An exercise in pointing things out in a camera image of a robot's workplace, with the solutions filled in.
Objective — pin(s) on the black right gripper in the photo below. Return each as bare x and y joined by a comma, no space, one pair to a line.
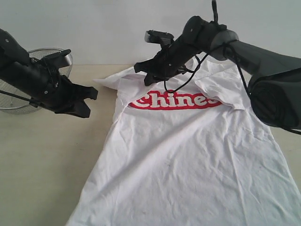
167,63

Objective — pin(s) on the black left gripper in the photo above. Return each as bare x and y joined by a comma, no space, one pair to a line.
68,98

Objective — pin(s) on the white t-shirt red print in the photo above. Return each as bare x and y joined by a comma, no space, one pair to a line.
191,156

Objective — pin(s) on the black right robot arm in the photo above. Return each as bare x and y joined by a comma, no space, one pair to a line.
275,85

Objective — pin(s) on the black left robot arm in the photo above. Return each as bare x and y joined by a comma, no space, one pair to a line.
41,79

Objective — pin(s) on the metal mesh basket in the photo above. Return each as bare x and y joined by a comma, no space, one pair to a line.
13,105

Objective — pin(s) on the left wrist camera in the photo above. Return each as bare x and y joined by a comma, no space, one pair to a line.
60,58

